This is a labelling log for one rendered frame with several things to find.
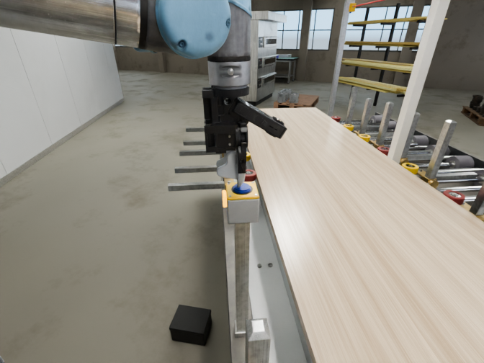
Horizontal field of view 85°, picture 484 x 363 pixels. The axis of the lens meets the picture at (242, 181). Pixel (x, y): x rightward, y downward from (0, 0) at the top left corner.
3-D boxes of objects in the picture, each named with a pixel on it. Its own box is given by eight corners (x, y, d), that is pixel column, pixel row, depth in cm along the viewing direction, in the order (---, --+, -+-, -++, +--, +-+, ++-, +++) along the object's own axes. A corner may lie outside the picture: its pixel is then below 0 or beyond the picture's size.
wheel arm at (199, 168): (175, 174, 158) (174, 168, 156) (176, 172, 161) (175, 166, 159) (247, 171, 162) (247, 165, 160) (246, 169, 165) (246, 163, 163)
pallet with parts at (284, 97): (287, 98, 747) (288, 85, 729) (320, 101, 710) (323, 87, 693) (270, 108, 644) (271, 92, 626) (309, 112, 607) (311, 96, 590)
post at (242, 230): (235, 338, 82) (232, 221, 60) (234, 323, 86) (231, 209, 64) (249, 336, 82) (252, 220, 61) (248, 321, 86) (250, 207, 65)
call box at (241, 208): (227, 227, 59) (227, 197, 56) (226, 209, 65) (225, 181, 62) (258, 225, 60) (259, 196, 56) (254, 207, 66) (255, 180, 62)
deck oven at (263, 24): (264, 107, 649) (268, 10, 552) (220, 104, 690) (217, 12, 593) (281, 96, 775) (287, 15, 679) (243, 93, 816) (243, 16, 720)
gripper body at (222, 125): (207, 142, 57) (202, 83, 51) (246, 140, 58) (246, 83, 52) (206, 156, 50) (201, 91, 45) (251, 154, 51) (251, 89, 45)
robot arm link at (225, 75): (248, 58, 50) (253, 62, 43) (248, 84, 52) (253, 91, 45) (207, 59, 49) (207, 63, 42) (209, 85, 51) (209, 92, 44)
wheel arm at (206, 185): (168, 192, 135) (167, 185, 133) (169, 189, 138) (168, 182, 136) (252, 189, 139) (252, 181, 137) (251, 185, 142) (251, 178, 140)
